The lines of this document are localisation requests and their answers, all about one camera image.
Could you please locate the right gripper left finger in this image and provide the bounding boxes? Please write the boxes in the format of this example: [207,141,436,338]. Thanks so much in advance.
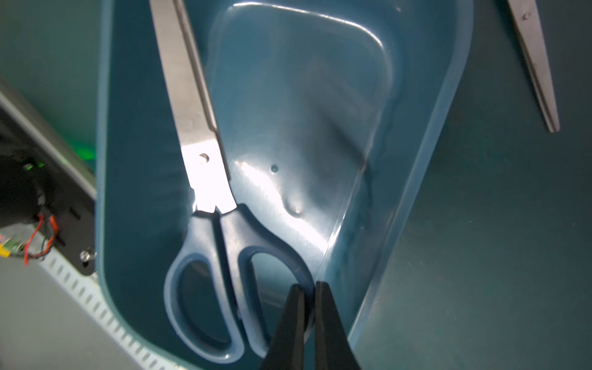
[261,285,306,370]

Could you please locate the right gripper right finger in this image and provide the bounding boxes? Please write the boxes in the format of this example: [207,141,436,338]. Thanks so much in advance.
[314,282,361,370]

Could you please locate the blue handled scissors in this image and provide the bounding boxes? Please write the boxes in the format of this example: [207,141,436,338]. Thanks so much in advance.
[150,1,315,364]

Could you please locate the black scissors lower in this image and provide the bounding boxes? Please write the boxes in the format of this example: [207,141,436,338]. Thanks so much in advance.
[507,0,561,134]

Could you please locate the white perforated cable duct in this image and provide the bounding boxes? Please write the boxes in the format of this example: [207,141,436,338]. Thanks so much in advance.
[39,251,183,370]

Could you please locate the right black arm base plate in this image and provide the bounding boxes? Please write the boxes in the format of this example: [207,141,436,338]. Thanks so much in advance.
[1,111,97,275]

